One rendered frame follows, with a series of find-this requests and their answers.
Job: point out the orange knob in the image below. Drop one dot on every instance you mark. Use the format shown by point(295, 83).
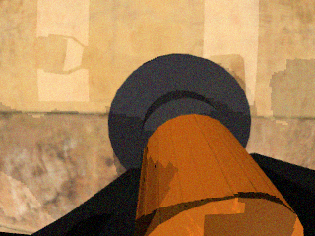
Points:
point(198, 180)

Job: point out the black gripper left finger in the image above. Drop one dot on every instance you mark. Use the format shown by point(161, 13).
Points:
point(110, 212)

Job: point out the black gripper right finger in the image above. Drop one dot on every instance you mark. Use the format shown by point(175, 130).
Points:
point(296, 184)

